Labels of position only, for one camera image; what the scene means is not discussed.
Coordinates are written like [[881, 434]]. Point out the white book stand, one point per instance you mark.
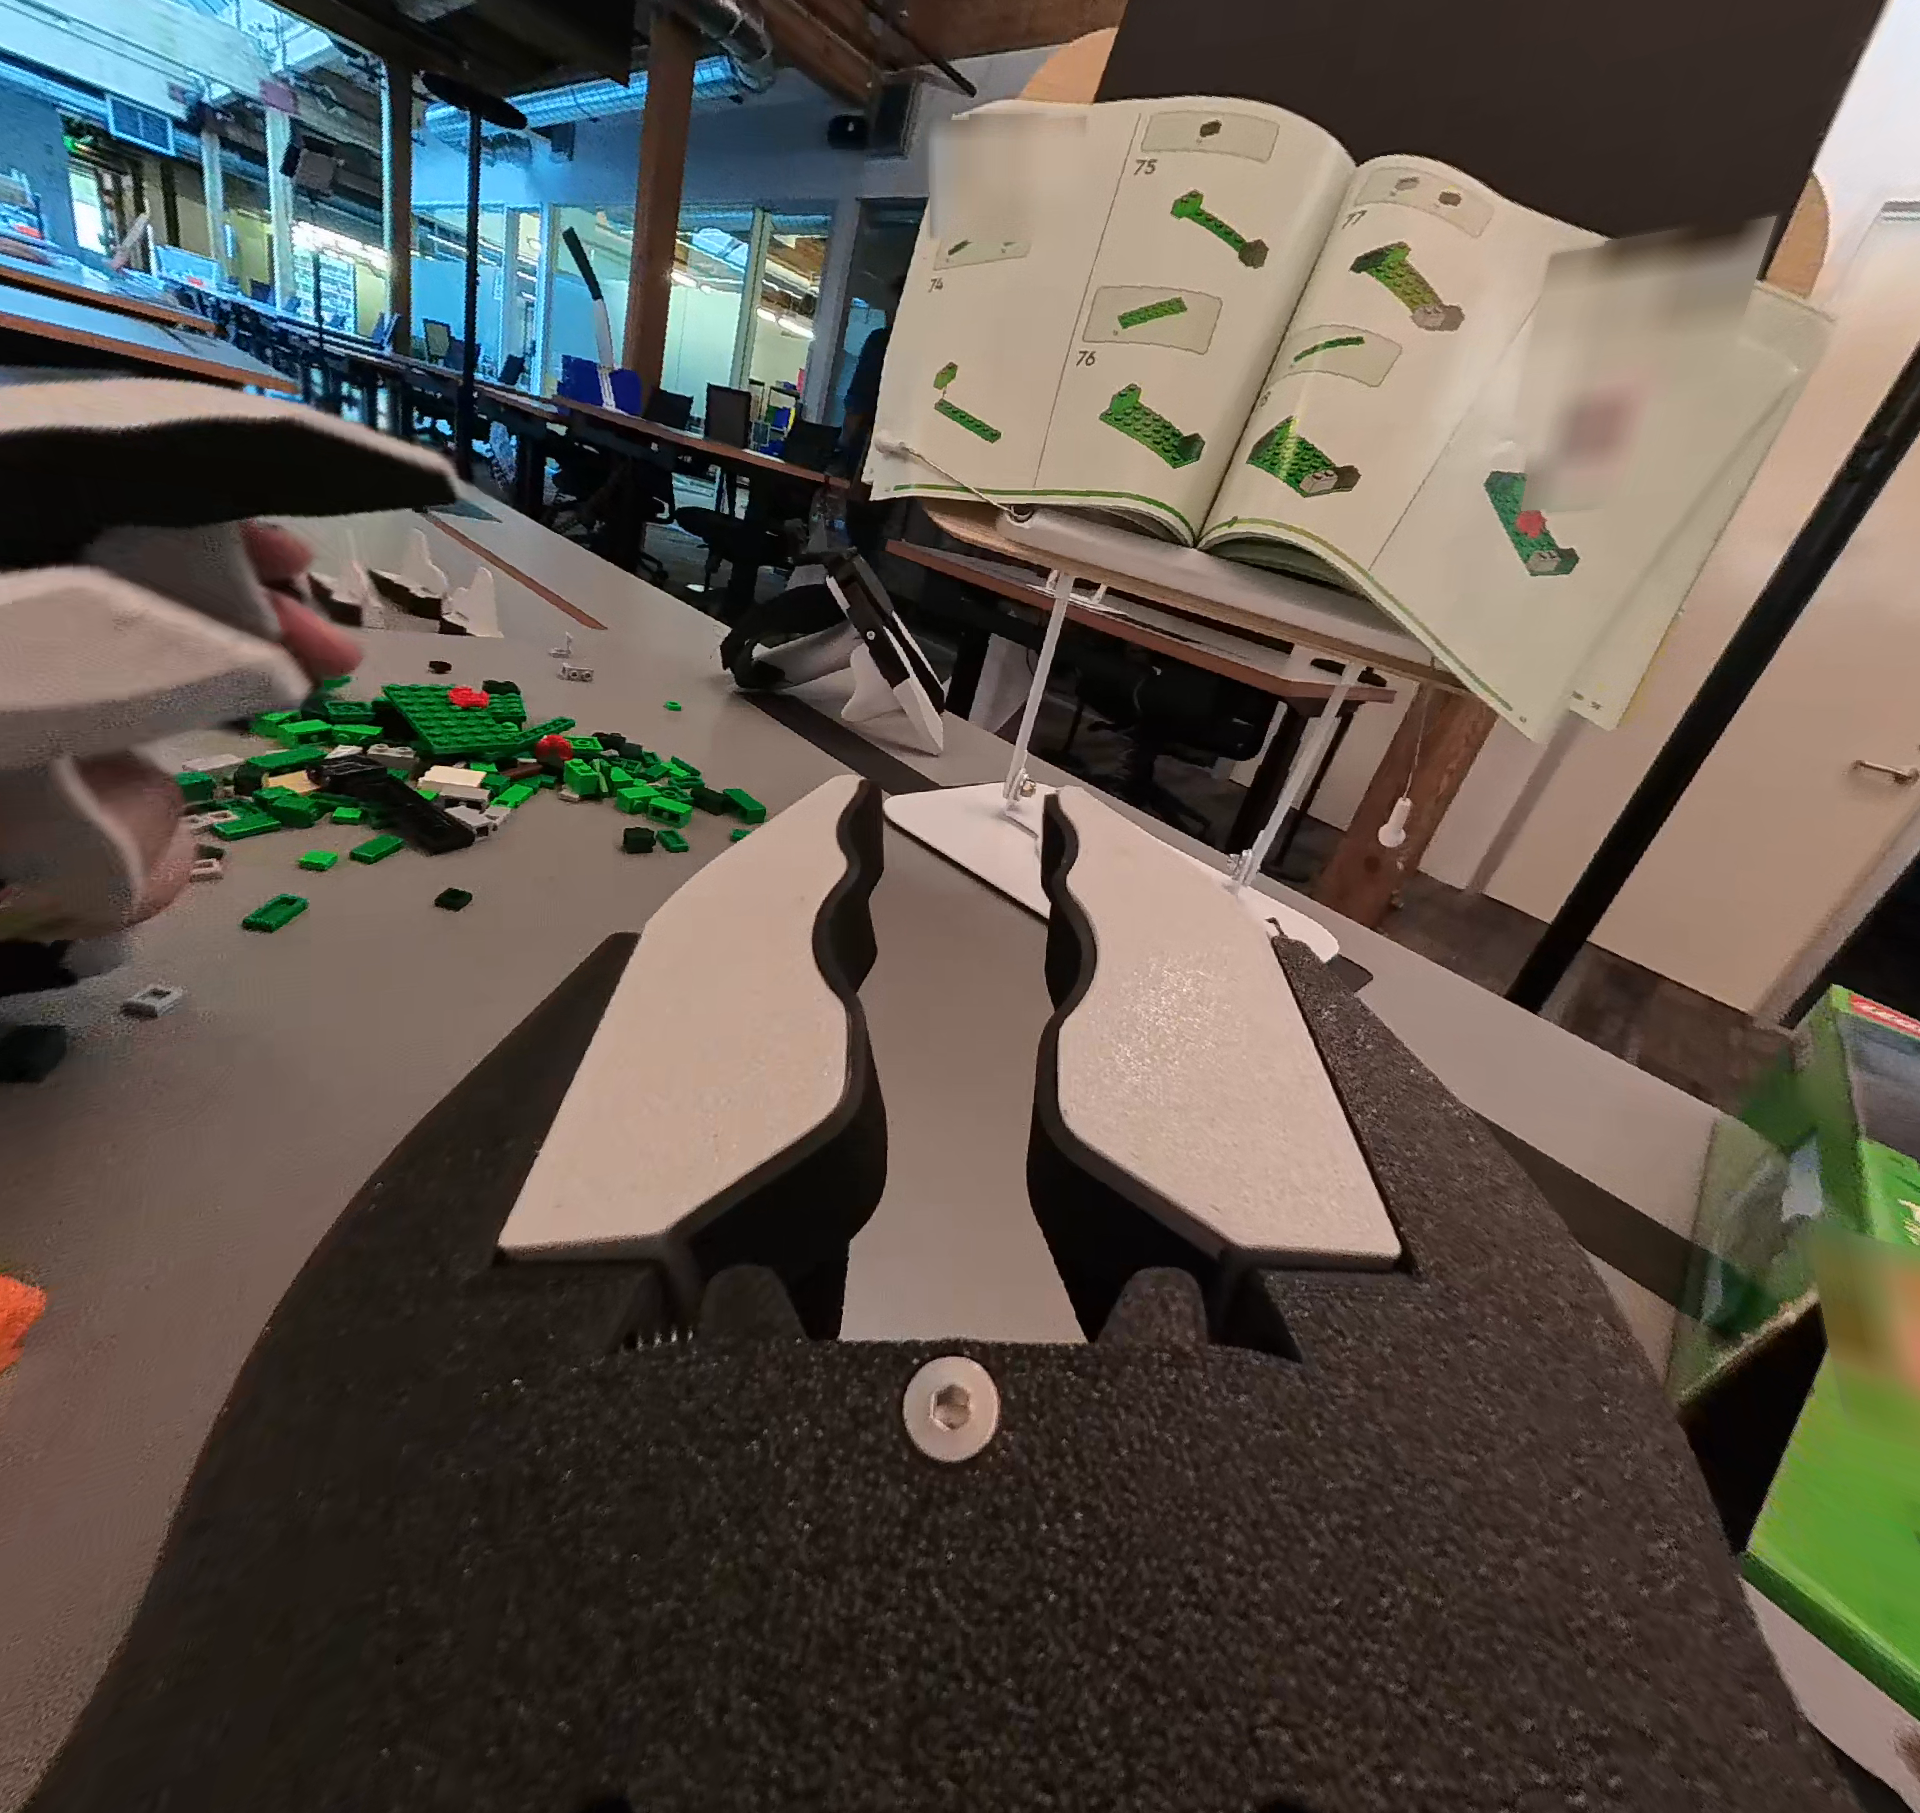
[[960, 830]]

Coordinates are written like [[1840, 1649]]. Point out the person's left hand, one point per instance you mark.
[[90, 852]]

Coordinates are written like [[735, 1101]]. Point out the black pole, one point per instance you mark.
[[1710, 687]]

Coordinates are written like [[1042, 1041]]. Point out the dark grey panel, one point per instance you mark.
[[1501, 28]]

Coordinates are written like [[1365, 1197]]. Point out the green lego box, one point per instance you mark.
[[1844, 1513]]

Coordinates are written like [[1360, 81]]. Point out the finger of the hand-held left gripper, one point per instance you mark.
[[151, 409], [134, 644]]

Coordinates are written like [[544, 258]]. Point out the wooden post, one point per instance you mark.
[[661, 192]]

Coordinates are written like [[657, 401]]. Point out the black office chair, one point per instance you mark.
[[751, 538]]

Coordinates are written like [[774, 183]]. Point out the long wooden desk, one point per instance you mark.
[[705, 446]]

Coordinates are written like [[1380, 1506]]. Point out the orange brick separator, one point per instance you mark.
[[14, 1319]]

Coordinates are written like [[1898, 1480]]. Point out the dark green lego brick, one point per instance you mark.
[[29, 1052]]

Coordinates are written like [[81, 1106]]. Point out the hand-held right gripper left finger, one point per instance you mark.
[[705, 1063]]

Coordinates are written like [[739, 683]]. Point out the brown edged desk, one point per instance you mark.
[[119, 329]]

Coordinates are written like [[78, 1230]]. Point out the black and white device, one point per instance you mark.
[[839, 644]]

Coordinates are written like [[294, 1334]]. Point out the lego instruction booklet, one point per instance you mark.
[[1169, 390]]

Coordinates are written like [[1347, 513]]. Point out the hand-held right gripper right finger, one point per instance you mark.
[[1213, 1079]]

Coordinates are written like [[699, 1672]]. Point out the flat grey lego piece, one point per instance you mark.
[[154, 1004]]

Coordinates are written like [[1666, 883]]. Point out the pile of green lego bricks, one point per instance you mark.
[[449, 715]]

